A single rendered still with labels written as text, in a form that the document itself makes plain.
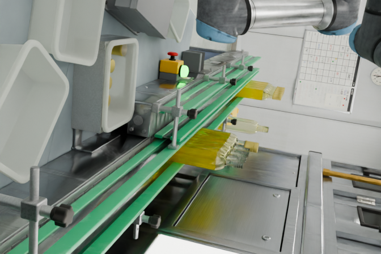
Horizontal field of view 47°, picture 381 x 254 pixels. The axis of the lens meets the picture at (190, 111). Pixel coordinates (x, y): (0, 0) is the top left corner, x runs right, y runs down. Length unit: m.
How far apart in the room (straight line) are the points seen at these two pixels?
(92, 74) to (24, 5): 0.24
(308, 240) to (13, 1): 0.90
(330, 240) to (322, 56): 5.92
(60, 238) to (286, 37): 6.51
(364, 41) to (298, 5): 0.32
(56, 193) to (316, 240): 0.69
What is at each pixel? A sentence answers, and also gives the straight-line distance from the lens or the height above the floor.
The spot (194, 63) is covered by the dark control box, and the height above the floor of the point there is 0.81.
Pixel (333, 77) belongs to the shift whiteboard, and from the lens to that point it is 7.15.
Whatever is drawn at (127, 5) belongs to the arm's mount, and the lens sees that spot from 1.12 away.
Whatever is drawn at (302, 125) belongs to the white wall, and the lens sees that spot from 7.30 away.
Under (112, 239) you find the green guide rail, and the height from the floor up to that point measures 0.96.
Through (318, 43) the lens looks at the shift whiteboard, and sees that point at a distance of 7.09.
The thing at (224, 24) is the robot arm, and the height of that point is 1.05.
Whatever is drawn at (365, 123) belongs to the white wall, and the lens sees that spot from 7.32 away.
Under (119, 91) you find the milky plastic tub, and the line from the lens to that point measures 1.20.
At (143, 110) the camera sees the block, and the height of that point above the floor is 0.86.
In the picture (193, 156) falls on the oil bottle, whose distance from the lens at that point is 1.30.
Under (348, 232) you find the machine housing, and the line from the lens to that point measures 1.39.
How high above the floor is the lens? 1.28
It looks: 14 degrees down
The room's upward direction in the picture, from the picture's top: 100 degrees clockwise
